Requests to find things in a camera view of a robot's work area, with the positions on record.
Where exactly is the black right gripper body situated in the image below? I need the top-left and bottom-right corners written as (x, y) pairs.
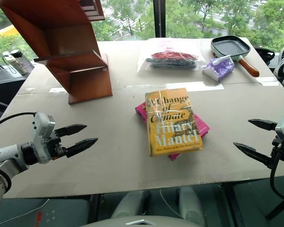
top-left (271, 136), bottom-right (284, 164)

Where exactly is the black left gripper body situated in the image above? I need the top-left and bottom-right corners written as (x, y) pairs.
top-left (46, 131), bottom-right (68, 161)

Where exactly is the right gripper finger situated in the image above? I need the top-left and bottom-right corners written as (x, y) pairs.
top-left (248, 119), bottom-right (278, 131)
top-left (233, 142), bottom-right (275, 169)

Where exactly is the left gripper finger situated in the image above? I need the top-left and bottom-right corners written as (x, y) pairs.
top-left (53, 124), bottom-right (88, 138)
top-left (65, 138), bottom-right (99, 159)

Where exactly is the pink book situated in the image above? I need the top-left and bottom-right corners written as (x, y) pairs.
top-left (135, 101), bottom-right (210, 162)

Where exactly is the yellow hardcover book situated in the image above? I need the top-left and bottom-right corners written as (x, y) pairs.
top-left (144, 87), bottom-right (204, 158)

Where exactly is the brown wooden bookshelf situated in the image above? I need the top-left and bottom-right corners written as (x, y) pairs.
top-left (0, 0), bottom-right (113, 105)

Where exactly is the black table leg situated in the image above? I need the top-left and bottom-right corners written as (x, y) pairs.
top-left (265, 195), bottom-right (284, 221)

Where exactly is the black bag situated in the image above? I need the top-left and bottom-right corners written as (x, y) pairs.
top-left (254, 47), bottom-right (275, 69)

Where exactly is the purple white tissue pack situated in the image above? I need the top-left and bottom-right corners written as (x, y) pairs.
top-left (202, 54), bottom-right (235, 83)

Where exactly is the grey rounded robot leg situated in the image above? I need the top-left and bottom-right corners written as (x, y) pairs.
top-left (110, 190), bottom-right (152, 219)
top-left (178, 186), bottom-right (206, 227)

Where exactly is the black side desk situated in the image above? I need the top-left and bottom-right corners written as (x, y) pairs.
top-left (0, 55), bottom-right (35, 119)

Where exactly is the square grill pan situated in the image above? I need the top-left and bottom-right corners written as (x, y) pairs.
top-left (210, 35), bottom-right (260, 78)

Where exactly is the water bottle with black lid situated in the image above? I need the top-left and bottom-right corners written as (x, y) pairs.
top-left (2, 49), bottom-right (29, 76)

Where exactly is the grey robot torso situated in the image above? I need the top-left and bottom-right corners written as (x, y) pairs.
top-left (81, 214), bottom-right (197, 227)

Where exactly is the clear bag of dark clothes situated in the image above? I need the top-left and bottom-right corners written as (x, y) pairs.
top-left (136, 39), bottom-right (204, 76)

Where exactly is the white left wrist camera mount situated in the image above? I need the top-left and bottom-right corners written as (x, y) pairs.
top-left (29, 112), bottom-right (56, 164)

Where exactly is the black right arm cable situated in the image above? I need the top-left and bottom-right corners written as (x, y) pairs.
top-left (269, 139), bottom-right (284, 203)

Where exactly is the thin white floor cable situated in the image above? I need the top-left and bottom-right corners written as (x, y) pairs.
top-left (159, 189), bottom-right (183, 219)

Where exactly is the black window post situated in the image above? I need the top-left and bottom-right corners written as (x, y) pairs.
top-left (153, 0), bottom-right (167, 38)

